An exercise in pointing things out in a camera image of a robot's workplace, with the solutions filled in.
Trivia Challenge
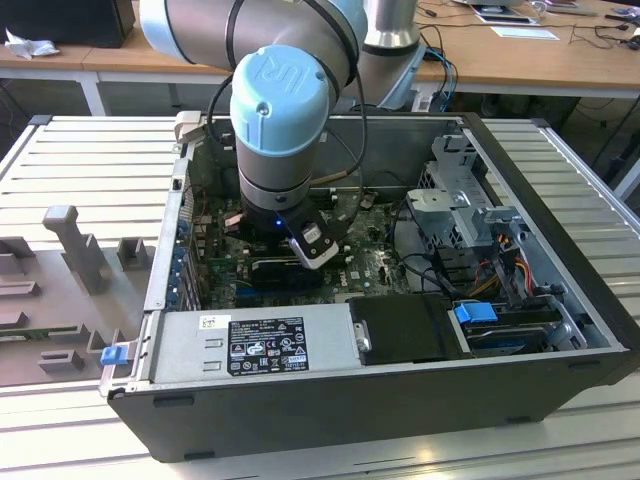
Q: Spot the black graphics card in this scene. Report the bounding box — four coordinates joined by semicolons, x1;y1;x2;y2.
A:
249;257;325;292

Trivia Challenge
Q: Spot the green motherboard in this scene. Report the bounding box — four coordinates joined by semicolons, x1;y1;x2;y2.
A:
192;184;419;311

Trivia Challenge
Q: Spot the beige case corner latch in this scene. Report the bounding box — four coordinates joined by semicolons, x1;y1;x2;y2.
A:
173;110;204;147

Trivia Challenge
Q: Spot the silver power supply unit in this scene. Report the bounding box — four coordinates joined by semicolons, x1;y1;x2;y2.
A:
148;303;362;385

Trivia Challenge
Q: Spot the black plastic drive shroud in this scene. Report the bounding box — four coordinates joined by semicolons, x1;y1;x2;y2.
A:
346;293;465;367

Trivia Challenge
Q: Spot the metal drive cage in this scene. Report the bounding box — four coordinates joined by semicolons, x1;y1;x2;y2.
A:
403;133;532;254

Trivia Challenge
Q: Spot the grey parts rack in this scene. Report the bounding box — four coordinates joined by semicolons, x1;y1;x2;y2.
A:
0;204;157;390

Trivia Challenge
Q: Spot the blue case latch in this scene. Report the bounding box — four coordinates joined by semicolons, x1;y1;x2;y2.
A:
100;346;128;368

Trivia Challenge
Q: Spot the black open PC case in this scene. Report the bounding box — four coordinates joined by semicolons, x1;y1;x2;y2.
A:
99;110;640;464

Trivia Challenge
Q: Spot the hard disk in blue carrier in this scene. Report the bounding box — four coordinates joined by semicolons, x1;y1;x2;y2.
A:
451;299;562;357

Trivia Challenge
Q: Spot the green RAM stick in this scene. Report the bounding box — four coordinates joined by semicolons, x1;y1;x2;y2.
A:
0;327;54;344

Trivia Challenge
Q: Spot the black computer tower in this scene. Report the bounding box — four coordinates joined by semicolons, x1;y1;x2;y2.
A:
0;0;137;50

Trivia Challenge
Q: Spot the crumpled white paper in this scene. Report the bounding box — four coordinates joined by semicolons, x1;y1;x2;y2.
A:
4;27;62;60

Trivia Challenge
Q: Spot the white framed paper sheet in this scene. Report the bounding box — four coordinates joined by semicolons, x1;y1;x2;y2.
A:
474;13;544;27

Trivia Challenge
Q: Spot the pale blue paper sheet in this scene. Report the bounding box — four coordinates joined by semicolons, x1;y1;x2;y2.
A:
489;25;561;43

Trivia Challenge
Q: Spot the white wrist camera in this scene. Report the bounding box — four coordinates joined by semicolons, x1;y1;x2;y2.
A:
288;219;343;272

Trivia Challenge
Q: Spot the brown braided hose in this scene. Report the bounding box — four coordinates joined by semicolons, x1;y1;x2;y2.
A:
310;167;362;185

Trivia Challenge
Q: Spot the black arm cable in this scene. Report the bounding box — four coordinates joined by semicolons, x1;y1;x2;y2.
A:
207;0;369;236

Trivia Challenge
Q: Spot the blue cable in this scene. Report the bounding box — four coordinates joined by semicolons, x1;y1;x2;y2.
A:
424;47;460;112

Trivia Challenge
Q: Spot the yellow red wire bundle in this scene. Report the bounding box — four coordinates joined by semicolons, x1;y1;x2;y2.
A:
469;234;532;301

